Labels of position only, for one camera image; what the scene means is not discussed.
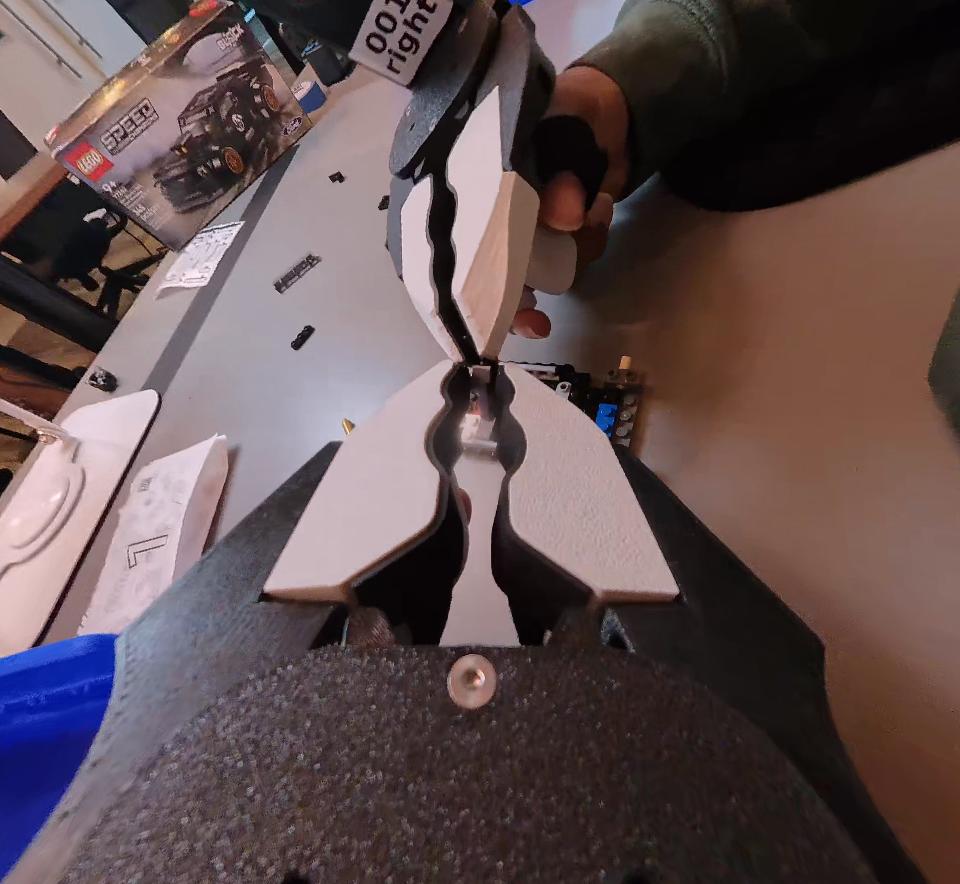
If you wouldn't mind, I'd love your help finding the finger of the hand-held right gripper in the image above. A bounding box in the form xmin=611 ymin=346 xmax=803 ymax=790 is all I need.
xmin=398 ymin=169 xmax=481 ymax=363
xmin=447 ymin=85 xmax=538 ymax=362

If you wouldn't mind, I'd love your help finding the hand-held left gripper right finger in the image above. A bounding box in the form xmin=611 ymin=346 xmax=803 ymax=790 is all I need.
xmin=488 ymin=364 xmax=684 ymax=608

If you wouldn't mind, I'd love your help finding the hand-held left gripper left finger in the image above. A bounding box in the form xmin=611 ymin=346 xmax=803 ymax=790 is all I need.
xmin=263 ymin=364 xmax=474 ymax=608

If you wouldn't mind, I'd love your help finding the black lego car chassis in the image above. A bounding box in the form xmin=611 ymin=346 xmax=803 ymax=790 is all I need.
xmin=503 ymin=358 xmax=645 ymax=452

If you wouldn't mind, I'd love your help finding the person's right forearm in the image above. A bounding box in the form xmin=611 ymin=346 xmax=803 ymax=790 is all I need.
xmin=578 ymin=0 xmax=960 ymax=213

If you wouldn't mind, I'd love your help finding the black lego grille piece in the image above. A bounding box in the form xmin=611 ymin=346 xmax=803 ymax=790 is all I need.
xmin=275 ymin=253 xmax=322 ymax=294

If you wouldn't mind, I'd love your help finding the lego set cardboard box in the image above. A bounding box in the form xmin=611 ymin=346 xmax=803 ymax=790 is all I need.
xmin=45 ymin=0 xmax=316 ymax=251

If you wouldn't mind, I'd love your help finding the person's right hand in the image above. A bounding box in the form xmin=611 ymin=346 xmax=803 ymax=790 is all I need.
xmin=510 ymin=67 xmax=633 ymax=341

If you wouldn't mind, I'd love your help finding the white printed paper bag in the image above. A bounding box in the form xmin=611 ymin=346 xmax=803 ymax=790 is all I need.
xmin=80 ymin=435 xmax=231 ymax=636

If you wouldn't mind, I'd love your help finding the small white printed sheet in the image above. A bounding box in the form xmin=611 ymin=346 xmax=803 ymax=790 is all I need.
xmin=158 ymin=222 xmax=246 ymax=291

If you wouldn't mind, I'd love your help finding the white book stand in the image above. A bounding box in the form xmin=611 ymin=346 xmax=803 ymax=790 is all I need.
xmin=0 ymin=390 xmax=160 ymax=656

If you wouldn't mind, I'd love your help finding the black office chair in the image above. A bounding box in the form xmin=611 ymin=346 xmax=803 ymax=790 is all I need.
xmin=0 ymin=180 xmax=154 ymax=320

